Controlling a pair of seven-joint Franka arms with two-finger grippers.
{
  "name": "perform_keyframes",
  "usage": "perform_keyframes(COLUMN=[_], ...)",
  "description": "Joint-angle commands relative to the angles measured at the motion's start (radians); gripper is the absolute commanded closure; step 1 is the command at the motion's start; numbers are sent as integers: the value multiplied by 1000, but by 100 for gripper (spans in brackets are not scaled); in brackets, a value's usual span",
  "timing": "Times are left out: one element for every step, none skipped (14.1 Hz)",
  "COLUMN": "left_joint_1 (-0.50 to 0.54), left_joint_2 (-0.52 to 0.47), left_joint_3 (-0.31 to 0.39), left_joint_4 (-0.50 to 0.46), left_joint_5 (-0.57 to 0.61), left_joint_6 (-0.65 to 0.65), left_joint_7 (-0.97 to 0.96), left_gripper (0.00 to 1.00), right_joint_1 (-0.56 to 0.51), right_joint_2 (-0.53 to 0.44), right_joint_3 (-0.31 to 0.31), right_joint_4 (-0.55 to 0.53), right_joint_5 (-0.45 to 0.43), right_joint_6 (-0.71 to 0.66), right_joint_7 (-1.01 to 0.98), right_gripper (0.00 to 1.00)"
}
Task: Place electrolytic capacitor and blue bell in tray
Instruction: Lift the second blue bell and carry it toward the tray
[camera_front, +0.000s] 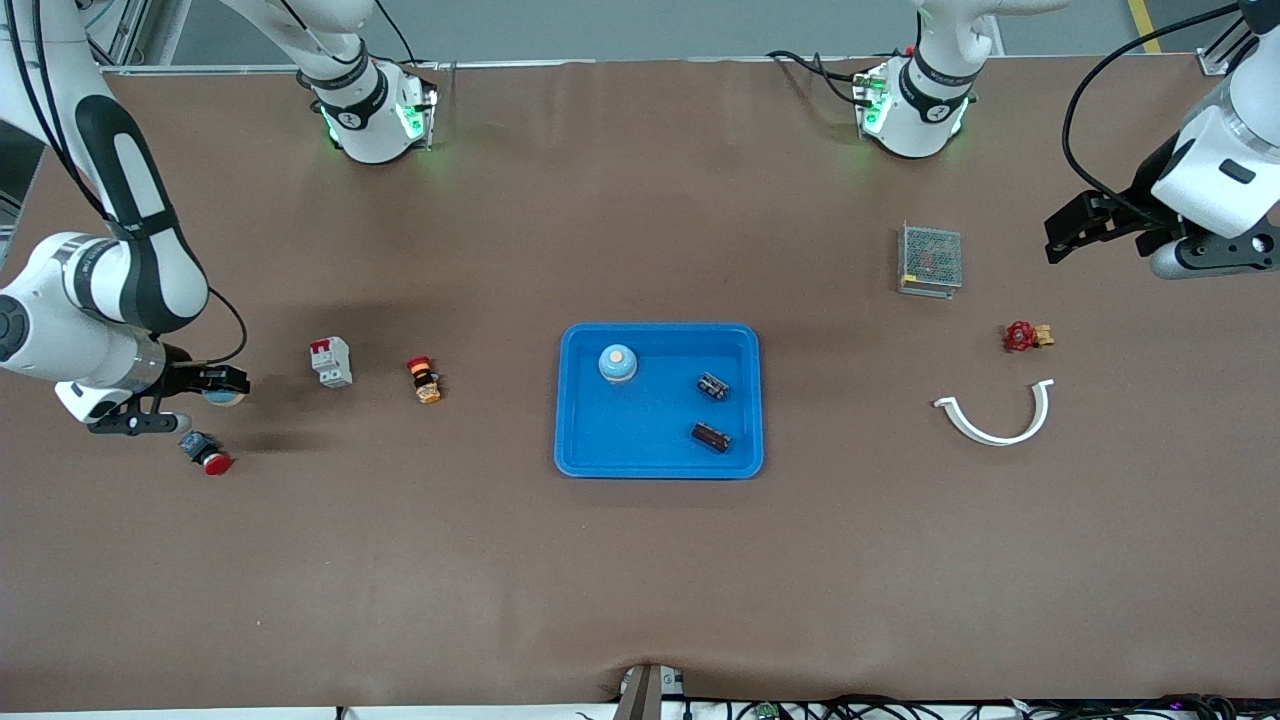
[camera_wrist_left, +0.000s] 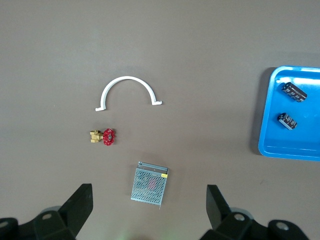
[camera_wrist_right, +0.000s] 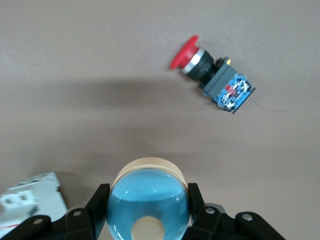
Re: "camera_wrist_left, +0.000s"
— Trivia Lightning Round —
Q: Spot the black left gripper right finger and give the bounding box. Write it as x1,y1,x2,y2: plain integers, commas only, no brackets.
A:
199,184,312,240

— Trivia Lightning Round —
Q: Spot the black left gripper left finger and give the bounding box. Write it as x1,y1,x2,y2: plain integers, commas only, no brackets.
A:
0,183,94,240

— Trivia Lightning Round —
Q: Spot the small printed electrolytic capacitor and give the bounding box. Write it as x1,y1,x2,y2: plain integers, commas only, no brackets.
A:
276,112,298,131

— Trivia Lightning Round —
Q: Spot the dark brown connector block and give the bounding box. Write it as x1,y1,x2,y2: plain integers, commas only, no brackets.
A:
279,81,308,103

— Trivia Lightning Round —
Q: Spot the blue plastic tray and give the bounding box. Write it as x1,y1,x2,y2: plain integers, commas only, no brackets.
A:
257,65,320,162

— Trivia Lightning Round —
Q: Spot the perforated metal power supply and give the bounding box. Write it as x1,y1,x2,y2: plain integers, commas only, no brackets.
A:
130,161,169,210

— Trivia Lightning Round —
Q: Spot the brass valve red handwheel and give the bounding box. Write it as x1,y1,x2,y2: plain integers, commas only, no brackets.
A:
89,127,117,147

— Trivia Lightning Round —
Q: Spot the white half-round pipe clamp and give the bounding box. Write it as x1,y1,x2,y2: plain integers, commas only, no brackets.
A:
94,75,163,112

